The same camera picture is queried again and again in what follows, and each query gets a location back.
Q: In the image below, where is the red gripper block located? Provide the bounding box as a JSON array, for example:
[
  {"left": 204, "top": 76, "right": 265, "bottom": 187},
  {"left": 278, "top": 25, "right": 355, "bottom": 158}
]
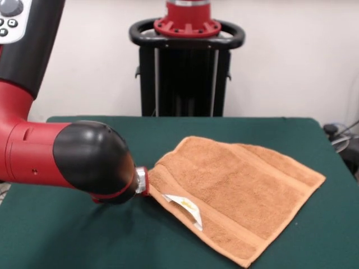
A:
[{"left": 90, "top": 166, "right": 151, "bottom": 205}]

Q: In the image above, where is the orange terry towel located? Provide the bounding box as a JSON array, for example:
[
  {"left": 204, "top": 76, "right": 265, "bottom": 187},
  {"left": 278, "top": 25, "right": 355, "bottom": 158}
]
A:
[{"left": 148, "top": 136, "right": 326, "bottom": 268}]

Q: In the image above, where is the dark green table cloth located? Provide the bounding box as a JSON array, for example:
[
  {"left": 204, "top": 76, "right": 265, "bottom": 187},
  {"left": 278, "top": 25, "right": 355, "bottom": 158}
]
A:
[{"left": 0, "top": 115, "right": 359, "bottom": 269}]

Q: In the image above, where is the grey round base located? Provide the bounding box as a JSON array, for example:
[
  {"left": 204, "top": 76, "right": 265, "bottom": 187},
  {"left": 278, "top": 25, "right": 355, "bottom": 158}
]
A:
[{"left": 330, "top": 133, "right": 351, "bottom": 154}]

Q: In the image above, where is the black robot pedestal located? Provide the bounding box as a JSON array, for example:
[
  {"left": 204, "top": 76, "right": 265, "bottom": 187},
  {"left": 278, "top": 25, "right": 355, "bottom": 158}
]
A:
[{"left": 128, "top": 18, "right": 246, "bottom": 117}]

